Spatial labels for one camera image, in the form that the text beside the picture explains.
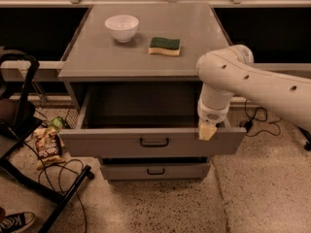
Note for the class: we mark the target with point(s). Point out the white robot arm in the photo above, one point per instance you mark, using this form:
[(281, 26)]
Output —
[(229, 72)]

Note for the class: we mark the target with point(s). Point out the wire mesh basket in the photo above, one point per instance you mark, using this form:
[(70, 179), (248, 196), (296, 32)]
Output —
[(71, 118)]

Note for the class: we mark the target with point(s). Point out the green snack bag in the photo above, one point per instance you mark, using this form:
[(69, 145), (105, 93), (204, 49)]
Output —
[(58, 123)]

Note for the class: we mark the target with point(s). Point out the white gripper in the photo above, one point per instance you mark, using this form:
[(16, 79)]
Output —
[(212, 115)]

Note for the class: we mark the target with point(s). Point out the black white sneaker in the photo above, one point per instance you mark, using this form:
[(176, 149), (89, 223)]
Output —
[(16, 223)]

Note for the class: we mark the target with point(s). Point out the green yellow sponge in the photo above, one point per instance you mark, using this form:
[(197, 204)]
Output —
[(170, 47)]

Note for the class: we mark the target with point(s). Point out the grey bottom drawer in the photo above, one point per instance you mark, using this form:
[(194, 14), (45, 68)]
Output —
[(169, 168)]

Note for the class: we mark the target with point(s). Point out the grey drawer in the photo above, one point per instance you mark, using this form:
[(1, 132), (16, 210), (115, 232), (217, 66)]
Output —
[(169, 168), (145, 120)]

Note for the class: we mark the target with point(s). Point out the white ceramic bowl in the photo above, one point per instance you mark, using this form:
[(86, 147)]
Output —
[(122, 27)]

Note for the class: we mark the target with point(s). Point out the brown snack bag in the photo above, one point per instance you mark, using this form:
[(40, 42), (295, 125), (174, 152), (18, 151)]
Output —
[(48, 146)]

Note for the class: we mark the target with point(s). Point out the grey drawer cabinet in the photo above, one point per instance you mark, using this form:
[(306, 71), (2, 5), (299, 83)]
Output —
[(97, 57)]

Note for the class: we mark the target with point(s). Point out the grey top drawer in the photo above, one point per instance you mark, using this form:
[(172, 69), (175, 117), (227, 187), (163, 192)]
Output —
[(145, 120)]

